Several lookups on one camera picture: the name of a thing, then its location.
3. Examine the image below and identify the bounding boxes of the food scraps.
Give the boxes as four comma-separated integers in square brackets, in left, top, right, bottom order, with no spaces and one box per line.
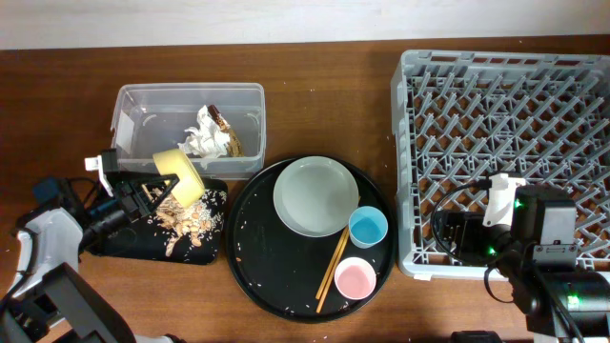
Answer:
[145,189,228,262]

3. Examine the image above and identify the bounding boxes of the round black tray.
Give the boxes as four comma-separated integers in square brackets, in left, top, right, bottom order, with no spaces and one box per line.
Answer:
[225,157,397,323]

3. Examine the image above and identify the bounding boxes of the grey plate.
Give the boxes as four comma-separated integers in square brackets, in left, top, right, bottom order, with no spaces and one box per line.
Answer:
[273,155,359,238]

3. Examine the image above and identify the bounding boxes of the black rectangular tray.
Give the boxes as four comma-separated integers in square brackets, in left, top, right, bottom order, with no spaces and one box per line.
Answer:
[87,178,228,265]

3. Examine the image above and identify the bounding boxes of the grey dishwasher rack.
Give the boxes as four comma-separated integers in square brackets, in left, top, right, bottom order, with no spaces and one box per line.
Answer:
[391,50,609,280]

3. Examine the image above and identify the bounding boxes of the blue cup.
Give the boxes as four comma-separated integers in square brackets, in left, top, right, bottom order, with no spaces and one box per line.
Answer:
[348,206,389,249]

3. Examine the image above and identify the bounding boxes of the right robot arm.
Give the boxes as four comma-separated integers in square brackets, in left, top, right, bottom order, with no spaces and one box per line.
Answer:
[431,185,609,342]

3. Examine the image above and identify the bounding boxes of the pink cup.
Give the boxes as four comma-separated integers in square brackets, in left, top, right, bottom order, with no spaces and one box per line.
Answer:
[334,257,376,300]

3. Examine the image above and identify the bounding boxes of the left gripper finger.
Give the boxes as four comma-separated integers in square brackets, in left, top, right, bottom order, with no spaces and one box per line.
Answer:
[142,184,179,216]
[132,173,180,187]

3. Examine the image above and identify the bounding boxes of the white tissue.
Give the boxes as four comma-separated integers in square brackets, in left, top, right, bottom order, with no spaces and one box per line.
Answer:
[178,105,231,158]

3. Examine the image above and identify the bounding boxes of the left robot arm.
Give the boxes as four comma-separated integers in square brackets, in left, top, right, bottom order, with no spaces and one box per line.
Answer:
[1,172,185,342]

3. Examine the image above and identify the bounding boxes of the clear plastic bin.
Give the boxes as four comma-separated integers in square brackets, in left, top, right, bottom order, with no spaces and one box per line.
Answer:
[111,83,266,180]

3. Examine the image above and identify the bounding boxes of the brown snack wrapper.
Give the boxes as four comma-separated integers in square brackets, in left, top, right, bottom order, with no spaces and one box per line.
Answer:
[208,105,244,157]

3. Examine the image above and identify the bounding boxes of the wooden chopstick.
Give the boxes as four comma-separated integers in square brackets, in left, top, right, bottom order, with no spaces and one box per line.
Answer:
[315,233,349,313]
[315,227,348,300]

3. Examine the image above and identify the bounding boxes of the yellow bowl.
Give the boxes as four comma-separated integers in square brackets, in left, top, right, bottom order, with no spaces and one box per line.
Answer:
[152,149,205,208]

